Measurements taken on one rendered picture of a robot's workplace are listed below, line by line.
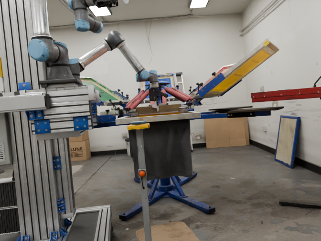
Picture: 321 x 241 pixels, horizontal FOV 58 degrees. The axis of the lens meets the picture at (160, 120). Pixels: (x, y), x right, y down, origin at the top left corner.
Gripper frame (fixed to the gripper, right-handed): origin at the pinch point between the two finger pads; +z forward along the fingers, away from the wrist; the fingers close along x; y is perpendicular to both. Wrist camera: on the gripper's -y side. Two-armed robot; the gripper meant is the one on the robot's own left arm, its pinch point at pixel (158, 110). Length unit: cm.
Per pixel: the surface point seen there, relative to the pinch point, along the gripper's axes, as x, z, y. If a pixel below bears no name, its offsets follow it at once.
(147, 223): 79, 69, 11
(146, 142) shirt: 51, 22, 10
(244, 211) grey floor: -11, 102, -73
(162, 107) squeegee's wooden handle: 1.1, -2.2, -3.4
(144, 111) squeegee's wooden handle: 1.1, 0.4, 12.0
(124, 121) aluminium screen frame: 60, 5, 23
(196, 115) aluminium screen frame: 60, 5, -26
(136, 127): 84, 8, 13
